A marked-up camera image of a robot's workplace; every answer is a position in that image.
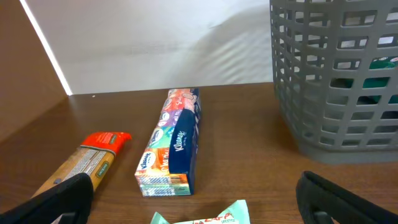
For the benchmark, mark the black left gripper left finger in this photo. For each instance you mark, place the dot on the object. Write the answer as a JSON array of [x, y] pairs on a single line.
[[70, 200]]

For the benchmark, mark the orange spaghetti pasta package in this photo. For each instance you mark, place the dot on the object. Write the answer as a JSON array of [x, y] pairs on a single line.
[[94, 156]]

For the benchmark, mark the mint green snack wrapper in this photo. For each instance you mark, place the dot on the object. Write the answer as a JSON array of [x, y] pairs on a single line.
[[236, 213]]

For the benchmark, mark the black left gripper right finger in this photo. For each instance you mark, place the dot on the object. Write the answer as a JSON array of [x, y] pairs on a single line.
[[322, 201]]

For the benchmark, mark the grey plastic basket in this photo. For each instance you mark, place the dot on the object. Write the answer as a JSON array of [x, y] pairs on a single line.
[[314, 42]]

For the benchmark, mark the Kleenex tissue multipack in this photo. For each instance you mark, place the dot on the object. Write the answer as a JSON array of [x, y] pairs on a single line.
[[167, 166]]

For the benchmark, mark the green snack bag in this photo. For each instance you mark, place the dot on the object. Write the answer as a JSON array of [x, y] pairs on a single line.
[[377, 63]]

